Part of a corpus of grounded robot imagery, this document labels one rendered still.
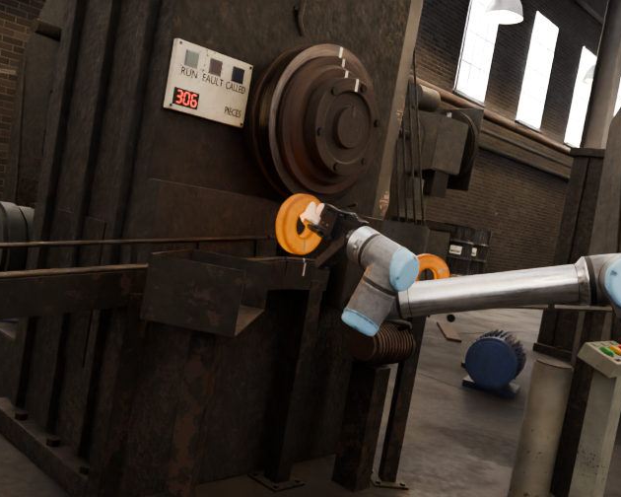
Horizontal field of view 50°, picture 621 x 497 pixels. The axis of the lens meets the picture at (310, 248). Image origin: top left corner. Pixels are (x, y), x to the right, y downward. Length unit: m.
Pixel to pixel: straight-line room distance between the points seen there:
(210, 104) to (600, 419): 1.47
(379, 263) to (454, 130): 8.68
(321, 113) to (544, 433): 1.19
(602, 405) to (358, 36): 1.40
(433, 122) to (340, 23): 7.72
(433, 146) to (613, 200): 5.65
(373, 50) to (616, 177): 2.41
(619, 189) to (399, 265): 3.08
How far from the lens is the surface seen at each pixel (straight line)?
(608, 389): 2.22
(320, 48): 2.00
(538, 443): 2.28
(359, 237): 1.57
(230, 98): 1.95
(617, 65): 10.97
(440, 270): 2.28
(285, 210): 1.70
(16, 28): 8.13
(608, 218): 4.47
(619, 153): 4.52
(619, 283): 1.50
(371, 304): 1.53
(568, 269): 1.66
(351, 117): 1.96
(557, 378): 2.24
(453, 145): 10.17
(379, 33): 2.45
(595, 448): 2.26
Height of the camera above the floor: 0.87
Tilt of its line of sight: 3 degrees down
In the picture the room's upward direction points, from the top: 10 degrees clockwise
